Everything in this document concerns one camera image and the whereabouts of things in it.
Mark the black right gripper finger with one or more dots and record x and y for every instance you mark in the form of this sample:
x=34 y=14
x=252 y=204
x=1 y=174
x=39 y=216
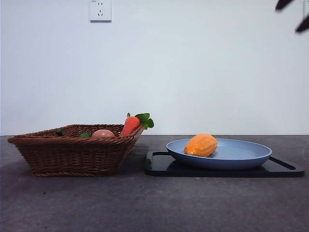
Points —
x=303 y=25
x=284 y=3

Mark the blue round plate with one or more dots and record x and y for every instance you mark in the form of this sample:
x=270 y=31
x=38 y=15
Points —
x=236 y=154

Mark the orange-yellow toy corn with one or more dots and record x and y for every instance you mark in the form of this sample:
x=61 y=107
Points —
x=201 y=146

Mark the brown wicker basket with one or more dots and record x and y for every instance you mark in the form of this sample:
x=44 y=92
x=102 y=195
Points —
x=72 y=154

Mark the orange toy carrot, green leaves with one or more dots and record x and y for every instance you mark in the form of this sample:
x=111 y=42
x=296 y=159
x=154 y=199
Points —
x=130 y=125

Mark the black rectangular tray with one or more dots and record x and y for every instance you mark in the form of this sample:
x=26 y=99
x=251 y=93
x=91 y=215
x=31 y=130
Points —
x=159 y=169

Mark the pale brown egg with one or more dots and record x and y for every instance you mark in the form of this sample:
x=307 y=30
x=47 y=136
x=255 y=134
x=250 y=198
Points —
x=103 y=134

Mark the green toy chili pepper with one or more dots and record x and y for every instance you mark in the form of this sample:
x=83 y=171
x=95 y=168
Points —
x=84 y=135

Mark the white wall socket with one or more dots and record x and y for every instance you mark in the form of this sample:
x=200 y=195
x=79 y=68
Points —
x=101 y=10

